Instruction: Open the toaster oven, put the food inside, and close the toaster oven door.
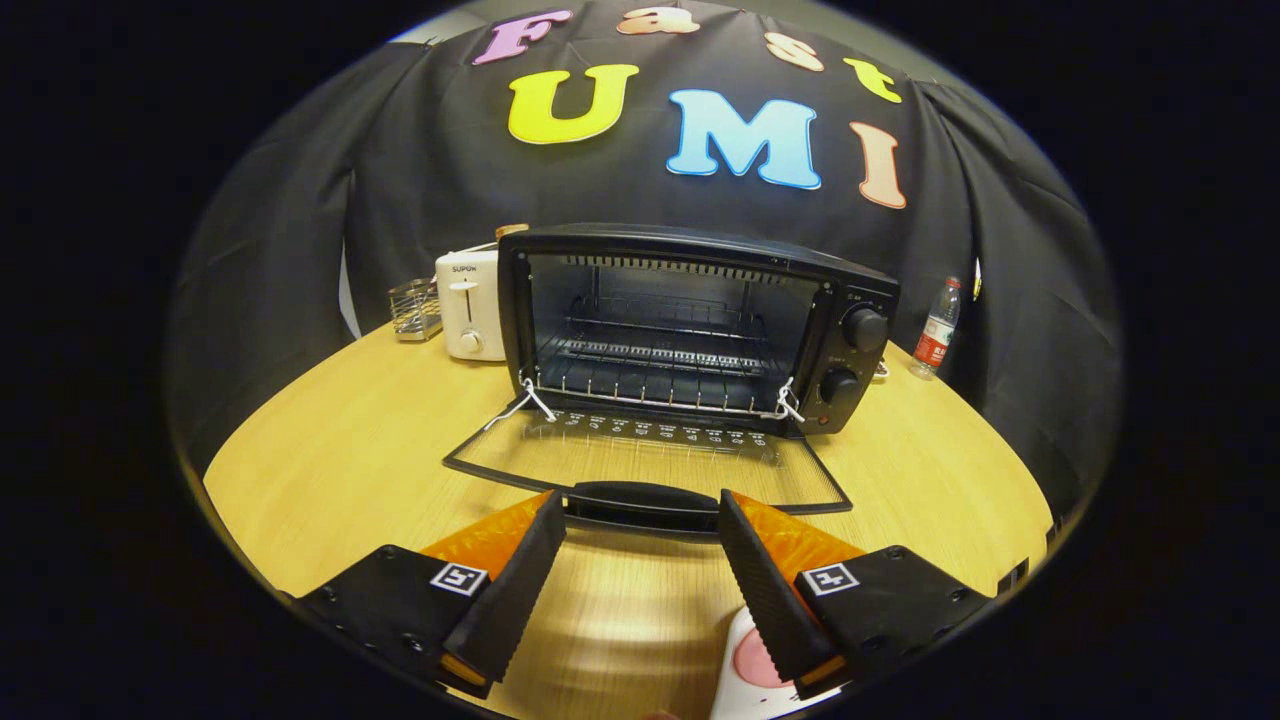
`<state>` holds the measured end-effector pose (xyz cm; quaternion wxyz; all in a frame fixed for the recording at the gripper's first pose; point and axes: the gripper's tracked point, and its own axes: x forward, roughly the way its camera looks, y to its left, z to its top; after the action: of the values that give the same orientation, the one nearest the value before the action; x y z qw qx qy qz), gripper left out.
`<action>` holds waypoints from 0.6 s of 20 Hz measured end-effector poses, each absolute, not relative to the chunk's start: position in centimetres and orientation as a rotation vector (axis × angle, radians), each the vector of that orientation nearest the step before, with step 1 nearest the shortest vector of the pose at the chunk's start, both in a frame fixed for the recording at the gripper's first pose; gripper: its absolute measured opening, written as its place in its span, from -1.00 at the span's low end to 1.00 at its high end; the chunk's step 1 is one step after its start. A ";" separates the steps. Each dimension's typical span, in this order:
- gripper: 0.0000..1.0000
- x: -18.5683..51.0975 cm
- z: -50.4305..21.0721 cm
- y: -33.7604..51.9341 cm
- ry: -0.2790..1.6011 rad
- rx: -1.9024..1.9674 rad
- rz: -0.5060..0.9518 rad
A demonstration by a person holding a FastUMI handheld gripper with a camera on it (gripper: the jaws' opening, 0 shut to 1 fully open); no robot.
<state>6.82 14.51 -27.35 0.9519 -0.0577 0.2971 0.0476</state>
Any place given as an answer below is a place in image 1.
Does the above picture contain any black backdrop cloth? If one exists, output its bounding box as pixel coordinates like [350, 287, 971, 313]
[165, 0, 1123, 523]

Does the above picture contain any pink ham slice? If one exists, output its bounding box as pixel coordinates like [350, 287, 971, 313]
[732, 627, 793, 690]

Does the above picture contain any red label water bottle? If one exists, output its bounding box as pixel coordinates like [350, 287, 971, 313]
[910, 277, 963, 382]

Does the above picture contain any white bread toaster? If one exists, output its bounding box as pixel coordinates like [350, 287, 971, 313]
[435, 245, 509, 363]

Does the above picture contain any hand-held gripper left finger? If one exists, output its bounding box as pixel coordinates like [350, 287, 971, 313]
[283, 489, 568, 700]

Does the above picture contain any wire mesh basket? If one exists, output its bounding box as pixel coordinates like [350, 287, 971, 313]
[388, 277, 444, 344]

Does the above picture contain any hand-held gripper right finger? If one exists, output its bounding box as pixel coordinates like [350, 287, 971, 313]
[718, 489, 991, 701]

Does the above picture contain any black toaster oven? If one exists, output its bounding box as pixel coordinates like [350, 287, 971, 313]
[442, 222, 901, 535]

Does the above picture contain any white square plate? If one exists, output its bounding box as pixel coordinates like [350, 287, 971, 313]
[710, 604, 847, 720]

